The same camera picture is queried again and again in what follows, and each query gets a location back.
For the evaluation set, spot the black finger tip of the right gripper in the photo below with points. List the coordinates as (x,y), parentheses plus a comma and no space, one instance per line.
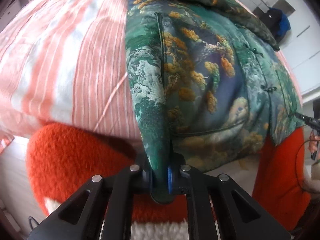
(314,125)

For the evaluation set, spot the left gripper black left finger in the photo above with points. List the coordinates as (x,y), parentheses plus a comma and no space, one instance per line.
(100,209)

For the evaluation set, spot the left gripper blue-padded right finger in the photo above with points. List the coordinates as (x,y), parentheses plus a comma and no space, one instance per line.
(218,208)

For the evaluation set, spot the green landscape-print padded jacket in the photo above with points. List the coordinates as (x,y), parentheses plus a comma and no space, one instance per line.
(206,82)

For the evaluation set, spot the orange fluffy sweater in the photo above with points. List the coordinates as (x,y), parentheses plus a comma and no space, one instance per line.
(62,158)

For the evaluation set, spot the black and blue bag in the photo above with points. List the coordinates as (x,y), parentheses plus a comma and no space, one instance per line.
(277,22)

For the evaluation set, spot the pink white striped bed sheet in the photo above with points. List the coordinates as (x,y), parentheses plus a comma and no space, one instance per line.
(64,61)

